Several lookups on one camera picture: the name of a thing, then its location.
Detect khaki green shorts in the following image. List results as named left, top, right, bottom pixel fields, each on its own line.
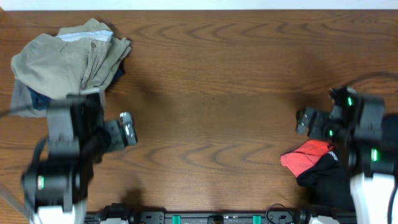
left=11, top=19, right=132, bottom=99

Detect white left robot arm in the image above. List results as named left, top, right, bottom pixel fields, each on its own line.
left=21, top=93, right=137, bottom=224

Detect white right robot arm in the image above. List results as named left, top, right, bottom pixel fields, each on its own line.
left=296, top=86, right=397, bottom=223

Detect red garment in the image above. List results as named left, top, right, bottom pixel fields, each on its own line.
left=280, top=140, right=331, bottom=177

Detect black garment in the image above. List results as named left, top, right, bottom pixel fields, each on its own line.
left=296, top=111, right=398, bottom=212

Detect folded navy blue shorts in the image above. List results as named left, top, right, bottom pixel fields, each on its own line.
left=26, top=59, right=126, bottom=111

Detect folded grey garment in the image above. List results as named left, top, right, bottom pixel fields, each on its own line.
left=8, top=79, right=106, bottom=118

